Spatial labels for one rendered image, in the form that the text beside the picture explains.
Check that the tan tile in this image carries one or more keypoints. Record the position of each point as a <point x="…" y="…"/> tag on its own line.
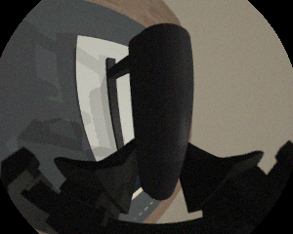
<point x="138" y="189"/>

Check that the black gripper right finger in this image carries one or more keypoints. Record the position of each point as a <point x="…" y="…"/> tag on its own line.
<point x="203" y="174"/>

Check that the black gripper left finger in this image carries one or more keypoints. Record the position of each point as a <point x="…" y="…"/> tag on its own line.
<point x="115" y="175"/>

